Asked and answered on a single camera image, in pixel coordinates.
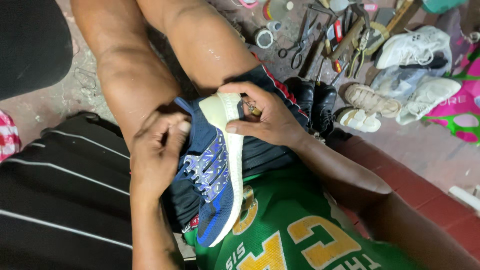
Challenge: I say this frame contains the person's left hand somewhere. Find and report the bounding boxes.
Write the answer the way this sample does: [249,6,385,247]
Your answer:
[129,111,192,203]

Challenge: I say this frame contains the person's right hand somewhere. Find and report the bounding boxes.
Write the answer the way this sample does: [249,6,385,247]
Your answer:
[217,82,309,149]

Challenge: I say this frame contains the brass-tipped stitching awl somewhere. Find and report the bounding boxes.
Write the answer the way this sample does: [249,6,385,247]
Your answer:
[242,99,263,117]

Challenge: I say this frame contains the navy blue white-soled sneaker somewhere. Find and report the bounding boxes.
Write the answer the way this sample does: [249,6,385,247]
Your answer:
[175,92,247,248]

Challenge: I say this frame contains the black leather shoe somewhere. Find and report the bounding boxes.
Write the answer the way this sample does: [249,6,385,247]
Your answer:
[283,77,316,121]
[310,82,338,137]

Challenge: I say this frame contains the black white-striped cloth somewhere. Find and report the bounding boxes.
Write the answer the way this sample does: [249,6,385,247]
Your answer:
[0,112,134,270]

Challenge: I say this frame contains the green jersey with yellow letters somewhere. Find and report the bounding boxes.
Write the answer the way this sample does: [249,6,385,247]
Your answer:
[184,165,426,270]

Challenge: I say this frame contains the person's right leg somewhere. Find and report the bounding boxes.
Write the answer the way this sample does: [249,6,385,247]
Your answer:
[136,0,263,96]

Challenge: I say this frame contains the person's leg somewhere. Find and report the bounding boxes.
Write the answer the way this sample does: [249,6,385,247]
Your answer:
[136,0,263,96]
[70,0,182,151]

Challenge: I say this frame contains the person's left leg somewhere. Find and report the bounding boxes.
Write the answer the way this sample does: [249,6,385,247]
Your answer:
[70,0,182,151]

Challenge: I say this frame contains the red utility knife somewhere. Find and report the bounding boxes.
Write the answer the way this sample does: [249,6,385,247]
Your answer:
[326,19,344,44]

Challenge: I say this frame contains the round clear lid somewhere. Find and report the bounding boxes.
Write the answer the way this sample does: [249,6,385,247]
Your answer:
[262,0,295,22]

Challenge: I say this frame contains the clear plastic bag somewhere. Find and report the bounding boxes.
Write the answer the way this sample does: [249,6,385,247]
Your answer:
[369,62,451,102]

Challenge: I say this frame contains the round wooden brush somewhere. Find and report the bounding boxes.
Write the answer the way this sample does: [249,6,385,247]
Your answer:
[364,21,391,57]

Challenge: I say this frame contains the red white checkered cloth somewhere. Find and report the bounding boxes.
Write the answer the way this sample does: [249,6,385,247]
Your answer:
[0,110,22,163]

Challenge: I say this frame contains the white lace-up sneaker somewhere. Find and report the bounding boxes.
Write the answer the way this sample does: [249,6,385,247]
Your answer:
[395,77,463,126]
[375,25,452,70]

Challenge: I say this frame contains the red brick ledge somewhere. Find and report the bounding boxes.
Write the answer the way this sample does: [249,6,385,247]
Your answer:
[326,127,480,259]

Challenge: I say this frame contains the black fabric bundle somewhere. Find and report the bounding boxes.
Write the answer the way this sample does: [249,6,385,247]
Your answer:
[0,0,74,101]

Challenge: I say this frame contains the pink and green bag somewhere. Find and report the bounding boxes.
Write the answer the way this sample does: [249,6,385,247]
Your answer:
[422,41,480,145]

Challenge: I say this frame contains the teal plastic container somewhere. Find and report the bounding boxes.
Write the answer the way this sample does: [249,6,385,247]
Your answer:
[422,0,469,15]

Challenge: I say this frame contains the white plastic bar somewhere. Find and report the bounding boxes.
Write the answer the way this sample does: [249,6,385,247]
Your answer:
[448,185,480,211]

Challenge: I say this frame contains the black-handled scissors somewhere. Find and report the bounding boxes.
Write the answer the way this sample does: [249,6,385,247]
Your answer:
[277,11,319,70]

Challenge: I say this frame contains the red-handled screwdriver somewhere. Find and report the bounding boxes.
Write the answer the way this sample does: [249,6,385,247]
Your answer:
[324,38,343,74]

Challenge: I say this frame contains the beige strap sandal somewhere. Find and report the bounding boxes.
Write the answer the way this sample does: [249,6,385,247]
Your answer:
[344,83,402,119]
[335,108,382,133]

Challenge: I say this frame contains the yellow-handled pliers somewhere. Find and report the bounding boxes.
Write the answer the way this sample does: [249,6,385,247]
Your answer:
[346,28,372,79]

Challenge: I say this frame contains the wooden-handled hammer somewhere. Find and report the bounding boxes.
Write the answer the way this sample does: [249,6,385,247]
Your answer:
[327,3,372,62]

